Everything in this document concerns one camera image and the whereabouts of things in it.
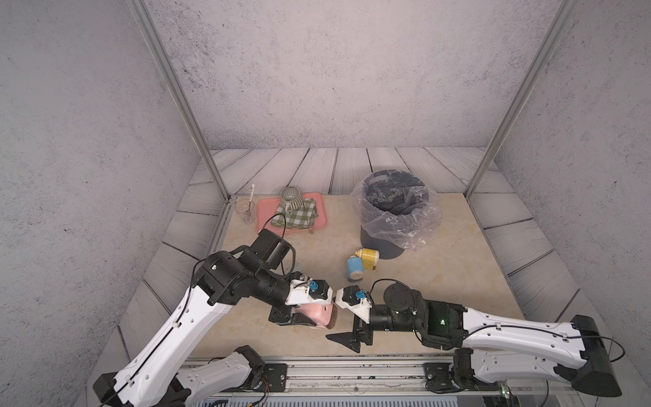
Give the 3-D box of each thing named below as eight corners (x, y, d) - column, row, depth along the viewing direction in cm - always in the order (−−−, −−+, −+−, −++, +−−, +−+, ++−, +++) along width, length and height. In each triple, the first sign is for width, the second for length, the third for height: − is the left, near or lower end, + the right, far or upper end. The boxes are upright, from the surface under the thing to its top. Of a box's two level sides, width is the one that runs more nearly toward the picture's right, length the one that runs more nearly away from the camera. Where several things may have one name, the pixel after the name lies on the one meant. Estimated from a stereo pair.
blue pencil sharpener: (347, 282, 94) (348, 273, 89) (346, 264, 99) (347, 255, 94) (362, 282, 94) (364, 273, 89) (361, 264, 99) (362, 255, 94)
